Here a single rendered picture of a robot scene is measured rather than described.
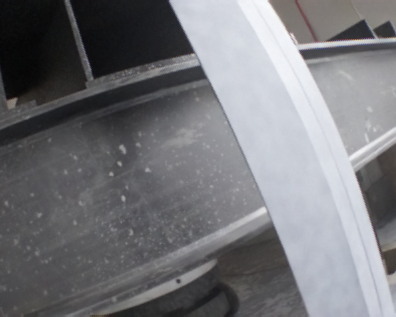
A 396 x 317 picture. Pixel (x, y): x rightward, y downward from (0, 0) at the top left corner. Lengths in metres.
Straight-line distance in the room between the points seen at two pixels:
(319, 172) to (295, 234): 0.08
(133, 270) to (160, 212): 0.09
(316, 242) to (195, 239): 0.19
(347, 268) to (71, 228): 0.35
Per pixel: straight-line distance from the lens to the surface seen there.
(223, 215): 0.68
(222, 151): 0.70
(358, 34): 1.20
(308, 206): 0.54
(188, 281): 1.48
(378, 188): 2.24
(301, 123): 0.56
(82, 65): 0.64
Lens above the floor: 0.49
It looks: 2 degrees up
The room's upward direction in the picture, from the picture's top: 24 degrees counter-clockwise
